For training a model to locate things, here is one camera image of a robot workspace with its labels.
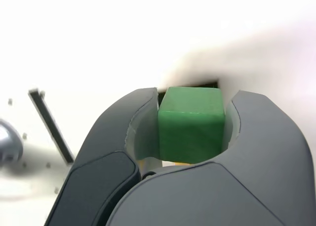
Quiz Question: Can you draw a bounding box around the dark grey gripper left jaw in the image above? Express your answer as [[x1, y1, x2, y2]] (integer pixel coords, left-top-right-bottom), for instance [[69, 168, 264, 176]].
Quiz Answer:
[[43, 87, 160, 226]]

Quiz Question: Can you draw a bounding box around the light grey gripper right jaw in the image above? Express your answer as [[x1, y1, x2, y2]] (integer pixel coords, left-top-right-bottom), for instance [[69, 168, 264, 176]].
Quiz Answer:
[[105, 89, 313, 226]]

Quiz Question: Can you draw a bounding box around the yellow cube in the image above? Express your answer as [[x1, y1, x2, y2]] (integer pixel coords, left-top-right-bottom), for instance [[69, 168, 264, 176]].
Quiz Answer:
[[138, 159, 194, 168]]

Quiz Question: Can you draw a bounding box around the green cube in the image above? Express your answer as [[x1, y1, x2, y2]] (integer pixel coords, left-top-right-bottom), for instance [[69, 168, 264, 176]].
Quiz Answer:
[[157, 86, 227, 163]]

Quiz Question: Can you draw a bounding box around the black tape square outline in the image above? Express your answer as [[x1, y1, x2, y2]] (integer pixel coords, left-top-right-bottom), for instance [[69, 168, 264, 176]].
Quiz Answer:
[[158, 80, 220, 94]]

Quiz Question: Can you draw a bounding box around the black tape strip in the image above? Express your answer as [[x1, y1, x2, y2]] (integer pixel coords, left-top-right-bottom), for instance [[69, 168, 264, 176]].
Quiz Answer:
[[27, 89, 75, 164]]

